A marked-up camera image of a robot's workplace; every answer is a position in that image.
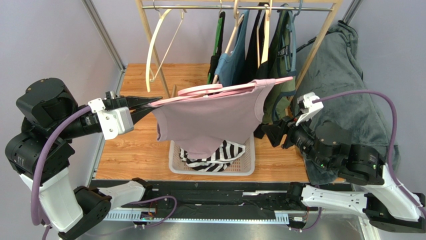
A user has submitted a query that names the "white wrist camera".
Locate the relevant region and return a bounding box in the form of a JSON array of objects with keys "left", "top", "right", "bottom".
[
  {"left": 296, "top": 92, "right": 324, "bottom": 126},
  {"left": 88, "top": 98, "right": 134, "bottom": 140}
]

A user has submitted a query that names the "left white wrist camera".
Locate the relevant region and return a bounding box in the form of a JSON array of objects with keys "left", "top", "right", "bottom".
[{"left": 88, "top": 98, "right": 134, "bottom": 140}]

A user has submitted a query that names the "black garment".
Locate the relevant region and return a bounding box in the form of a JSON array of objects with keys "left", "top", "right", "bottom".
[{"left": 238, "top": 9, "right": 276, "bottom": 139}]

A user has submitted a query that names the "pink plastic hanger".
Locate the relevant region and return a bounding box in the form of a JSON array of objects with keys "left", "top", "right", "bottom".
[{"left": 149, "top": 76, "right": 294, "bottom": 109}]

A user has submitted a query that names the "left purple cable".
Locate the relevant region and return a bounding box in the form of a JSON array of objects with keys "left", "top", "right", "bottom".
[{"left": 30, "top": 105, "right": 93, "bottom": 240}]

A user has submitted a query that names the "olive green tank top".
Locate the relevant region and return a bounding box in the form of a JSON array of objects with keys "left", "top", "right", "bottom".
[{"left": 261, "top": 8, "right": 298, "bottom": 125}]

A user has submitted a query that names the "aluminium frame post left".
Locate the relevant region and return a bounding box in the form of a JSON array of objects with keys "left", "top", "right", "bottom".
[{"left": 81, "top": 0, "right": 126, "bottom": 73}]

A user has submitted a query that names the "black white striped tank top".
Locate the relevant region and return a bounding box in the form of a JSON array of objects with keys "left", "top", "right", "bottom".
[{"left": 179, "top": 140, "right": 246, "bottom": 172}]

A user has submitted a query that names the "aluminium frame post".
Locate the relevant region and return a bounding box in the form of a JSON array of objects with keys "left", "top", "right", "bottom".
[
  {"left": 81, "top": 0, "right": 126, "bottom": 73},
  {"left": 341, "top": 0, "right": 364, "bottom": 25}
]

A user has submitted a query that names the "blue tank top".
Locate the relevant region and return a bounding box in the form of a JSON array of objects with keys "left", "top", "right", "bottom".
[{"left": 214, "top": 9, "right": 251, "bottom": 88}]

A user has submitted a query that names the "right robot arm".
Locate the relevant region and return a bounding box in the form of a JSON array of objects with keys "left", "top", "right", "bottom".
[{"left": 262, "top": 117, "right": 426, "bottom": 234}]

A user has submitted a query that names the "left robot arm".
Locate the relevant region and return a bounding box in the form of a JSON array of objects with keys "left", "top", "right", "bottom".
[{"left": 5, "top": 78, "right": 157, "bottom": 240}]

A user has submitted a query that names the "grey fleece blanket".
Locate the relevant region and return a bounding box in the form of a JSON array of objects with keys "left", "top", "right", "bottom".
[{"left": 290, "top": 19, "right": 402, "bottom": 186}]

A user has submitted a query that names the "white plastic basket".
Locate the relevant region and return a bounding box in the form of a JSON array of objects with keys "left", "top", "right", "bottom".
[{"left": 168, "top": 135, "right": 256, "bottom": 176}]

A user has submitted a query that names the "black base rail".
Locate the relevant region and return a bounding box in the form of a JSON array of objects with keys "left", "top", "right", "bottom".
[{"left": 93, "top": 179, "right": 320, "bottom": 221}]

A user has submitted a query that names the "aluminium frame post right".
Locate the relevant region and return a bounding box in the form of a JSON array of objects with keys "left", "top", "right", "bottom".
[{"left": 341, "top": 0, "right": 364, "bottom": 25}]

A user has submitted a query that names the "light wooden hanger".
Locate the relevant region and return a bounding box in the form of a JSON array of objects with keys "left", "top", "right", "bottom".
[{"left": 257, "top": 0, "right": 273, "bottom": 67}]

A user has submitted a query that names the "teal plastic hanger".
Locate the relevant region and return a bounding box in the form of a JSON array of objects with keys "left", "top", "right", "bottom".
[{"left": 270, "top": 0, "right": 305, "bottom": 122}]

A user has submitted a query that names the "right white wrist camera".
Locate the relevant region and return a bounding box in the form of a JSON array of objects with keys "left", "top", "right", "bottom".
[{"left": 296, "top": 92, "right": 324, "bottom": 126}]

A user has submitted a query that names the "green plastic hanger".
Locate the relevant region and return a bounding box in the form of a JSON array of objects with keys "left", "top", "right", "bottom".
[{"left": 207, "top": 0, "right": 225, "bottom": 84}]

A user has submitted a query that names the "wooden clothes rack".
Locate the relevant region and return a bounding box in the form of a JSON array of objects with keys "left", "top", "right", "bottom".
[{"left": 135, "top": 0, "right": 343, "bottom": 98}]

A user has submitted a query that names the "cream plastic hanger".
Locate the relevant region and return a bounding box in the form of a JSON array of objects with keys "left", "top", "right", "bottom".
[{"left": 144, "top": 7, "right": 187, "bottom": 98}]

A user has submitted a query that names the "mauve tank top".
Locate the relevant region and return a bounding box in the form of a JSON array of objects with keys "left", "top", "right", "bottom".
[{"left": 152, "top": 79, "right": 276, "bottom": 159}]

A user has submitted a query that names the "beige wooden hanger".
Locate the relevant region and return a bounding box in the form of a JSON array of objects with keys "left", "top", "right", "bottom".
[{"left": 211, "top": 0, "right": 246, "bottom": 85}]

